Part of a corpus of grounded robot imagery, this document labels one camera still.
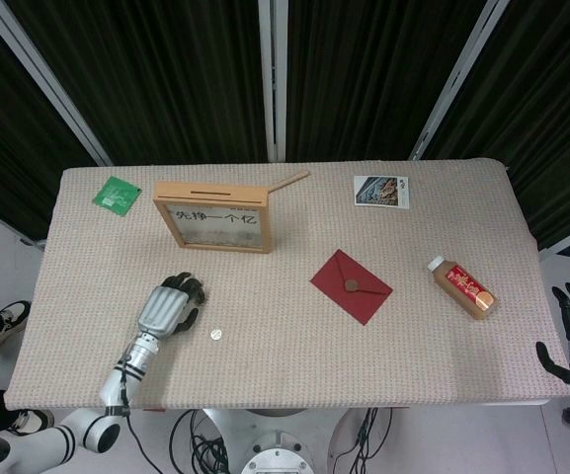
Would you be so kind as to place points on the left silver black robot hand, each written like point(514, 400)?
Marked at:
point(163, 308)

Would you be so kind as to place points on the silver coin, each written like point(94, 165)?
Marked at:
point(215, 335)

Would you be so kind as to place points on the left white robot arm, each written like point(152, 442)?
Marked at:
point(116, 382)

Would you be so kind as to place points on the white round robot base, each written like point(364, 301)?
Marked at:
point(274, 444)

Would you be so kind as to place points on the pile of silver coins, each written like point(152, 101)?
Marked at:
point(225, 239)

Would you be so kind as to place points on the wooden frame coin bank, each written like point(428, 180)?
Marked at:
point(210, 193)

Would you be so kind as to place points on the green foil packet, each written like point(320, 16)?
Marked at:
point(115, 196)

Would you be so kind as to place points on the pink white woven tablecloth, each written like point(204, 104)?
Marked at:
point(284, 360)

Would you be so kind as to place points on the milk tea bottle red label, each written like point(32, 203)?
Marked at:
point(464, 289)

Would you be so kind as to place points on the white black sneaker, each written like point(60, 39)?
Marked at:
point(10, 321)
point(30, 420)

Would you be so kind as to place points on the red envelope with wax seal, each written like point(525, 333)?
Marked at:
point(334, 281)

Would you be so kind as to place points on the wooden stick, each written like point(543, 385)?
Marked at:
point(289, 181)

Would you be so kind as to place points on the black curtain panel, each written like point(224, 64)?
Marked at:
point(3, 148)
point(363, 74)
point(166, 79)
point(551, 123)

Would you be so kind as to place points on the photo postcard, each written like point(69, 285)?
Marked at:
point(381, 191)

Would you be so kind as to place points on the white partition post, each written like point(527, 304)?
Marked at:
point(42, 79)
point(457, 79)
point(273, 79)

